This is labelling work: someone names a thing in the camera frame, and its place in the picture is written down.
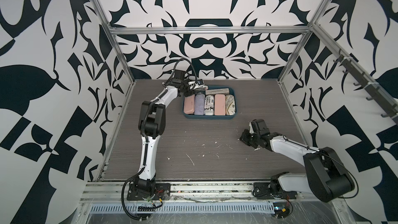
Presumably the map print glasses case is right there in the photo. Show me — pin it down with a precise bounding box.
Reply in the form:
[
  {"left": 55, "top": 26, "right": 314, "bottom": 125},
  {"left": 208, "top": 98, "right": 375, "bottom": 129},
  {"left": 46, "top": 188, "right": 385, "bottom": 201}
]
[{"left": 226, "top": 94, "right": 236, "bottom": 116}]

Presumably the aluminium frame corner post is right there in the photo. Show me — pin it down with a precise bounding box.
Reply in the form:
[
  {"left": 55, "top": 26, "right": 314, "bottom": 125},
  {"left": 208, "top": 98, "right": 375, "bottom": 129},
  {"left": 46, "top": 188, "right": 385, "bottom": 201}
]
[
  {"left": 278, "top": 0, "right": 332, "bottom": 84},
  {"left": 88, "top": 0, "right": 136, "bottom": 85}
]

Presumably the grey felt glasses case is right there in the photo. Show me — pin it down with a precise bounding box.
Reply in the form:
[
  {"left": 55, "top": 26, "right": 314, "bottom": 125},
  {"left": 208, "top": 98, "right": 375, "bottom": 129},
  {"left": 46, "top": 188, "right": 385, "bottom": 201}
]
[{"left": 205, "top": 88, "right": 230, "bottom": 95}]

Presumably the text print glasses case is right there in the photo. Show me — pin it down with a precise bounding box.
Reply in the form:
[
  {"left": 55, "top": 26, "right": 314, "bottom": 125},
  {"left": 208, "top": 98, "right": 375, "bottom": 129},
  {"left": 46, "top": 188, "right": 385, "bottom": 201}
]
[{"left": 204, "top": 95, "right": 215, "bottom": 116}]

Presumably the pink glasses case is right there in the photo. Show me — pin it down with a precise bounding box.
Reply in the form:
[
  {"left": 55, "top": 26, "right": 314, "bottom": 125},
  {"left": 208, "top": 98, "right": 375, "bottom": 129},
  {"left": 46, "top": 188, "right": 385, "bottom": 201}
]
[
  {"left": 183, "top": 94, "right": 195, "bottom": 115},
  {"left": 214, "top": 94, "right": 226, "bottom": 116}
]

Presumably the aluminium frame corner post right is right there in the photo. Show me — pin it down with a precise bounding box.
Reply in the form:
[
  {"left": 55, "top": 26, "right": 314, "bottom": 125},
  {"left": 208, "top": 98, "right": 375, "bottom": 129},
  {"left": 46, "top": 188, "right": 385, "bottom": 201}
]
[{"left": 278, "top": 0, "right": 332, "bottom": 84}]

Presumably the aluminium frame corner post left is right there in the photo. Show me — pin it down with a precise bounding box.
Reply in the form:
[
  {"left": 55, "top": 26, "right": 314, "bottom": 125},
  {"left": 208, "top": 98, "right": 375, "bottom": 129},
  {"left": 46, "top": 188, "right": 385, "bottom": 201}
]
[{"left": 88, "top": 0, "right": 136, "bottom": 85}]

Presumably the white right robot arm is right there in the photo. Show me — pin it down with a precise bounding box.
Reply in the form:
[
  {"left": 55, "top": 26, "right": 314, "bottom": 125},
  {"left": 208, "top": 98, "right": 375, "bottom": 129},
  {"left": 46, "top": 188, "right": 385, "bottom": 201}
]
[{"left": 239, "top": 119, "right": 359, "bottom": 202}]

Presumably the white slotted cable duct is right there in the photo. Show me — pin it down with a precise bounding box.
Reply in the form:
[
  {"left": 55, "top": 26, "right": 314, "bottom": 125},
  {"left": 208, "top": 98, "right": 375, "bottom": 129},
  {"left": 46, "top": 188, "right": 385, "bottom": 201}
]
[{"left": 90, "top": 202, "right": 275, "bottom": 214}]

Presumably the teal plastic storage box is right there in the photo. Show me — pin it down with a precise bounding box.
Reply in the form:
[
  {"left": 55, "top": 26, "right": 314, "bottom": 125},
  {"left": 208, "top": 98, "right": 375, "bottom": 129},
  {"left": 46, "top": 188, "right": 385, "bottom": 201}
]
[{"left": 183, "top": 85, "right": 237, "bottom": 120}]

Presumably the aluminium frame back crossbar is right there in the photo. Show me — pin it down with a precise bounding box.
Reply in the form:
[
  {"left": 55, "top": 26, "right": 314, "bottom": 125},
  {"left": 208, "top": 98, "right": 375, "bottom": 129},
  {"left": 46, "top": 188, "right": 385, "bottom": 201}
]
[{"left": 112, "top": 26, "right": 307, "bottom": 35}]

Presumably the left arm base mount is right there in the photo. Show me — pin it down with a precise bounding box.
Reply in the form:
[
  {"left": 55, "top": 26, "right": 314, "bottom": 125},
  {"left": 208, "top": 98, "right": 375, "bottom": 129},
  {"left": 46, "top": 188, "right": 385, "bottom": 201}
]
[{"left": 126, "top": 181, "right": 171, "bottom": 201}]

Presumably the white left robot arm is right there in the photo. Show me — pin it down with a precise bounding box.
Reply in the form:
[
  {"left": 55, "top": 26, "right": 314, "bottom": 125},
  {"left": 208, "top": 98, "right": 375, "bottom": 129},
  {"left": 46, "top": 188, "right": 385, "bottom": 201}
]
[{"left": 134, "top": 70, "right": 206, "bottom": 196}]

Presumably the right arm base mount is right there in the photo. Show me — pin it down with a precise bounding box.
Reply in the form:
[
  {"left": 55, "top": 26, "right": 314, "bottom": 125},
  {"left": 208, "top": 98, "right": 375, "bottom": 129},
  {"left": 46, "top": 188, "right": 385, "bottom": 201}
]
[{"left": 252, "top": 172, "right": 297, "bottom": 200}]

